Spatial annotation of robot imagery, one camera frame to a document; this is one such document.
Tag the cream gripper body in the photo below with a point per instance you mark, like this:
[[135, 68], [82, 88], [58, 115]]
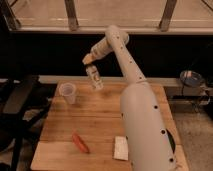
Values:
[[88, 59]]

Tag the white labelled bottle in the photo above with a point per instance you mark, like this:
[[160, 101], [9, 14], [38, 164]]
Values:
[[94, 76]]

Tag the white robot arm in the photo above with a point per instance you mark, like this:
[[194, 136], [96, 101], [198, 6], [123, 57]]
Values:
[[146, 134]]

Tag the clear plastic cup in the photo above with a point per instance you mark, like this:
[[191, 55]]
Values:
[[68, 92]]

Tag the black chair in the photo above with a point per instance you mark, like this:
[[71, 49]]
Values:
[[24, 105]]

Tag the orange carrot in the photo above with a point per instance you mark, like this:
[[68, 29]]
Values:
[[80, 143]]

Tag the white sponge block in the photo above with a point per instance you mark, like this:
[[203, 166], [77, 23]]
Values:
[[120, 148]]

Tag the metal bowl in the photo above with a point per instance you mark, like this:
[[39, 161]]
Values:
[[191, 78]]

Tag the green plate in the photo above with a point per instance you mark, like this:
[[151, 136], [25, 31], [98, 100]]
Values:
[[172, 141]]

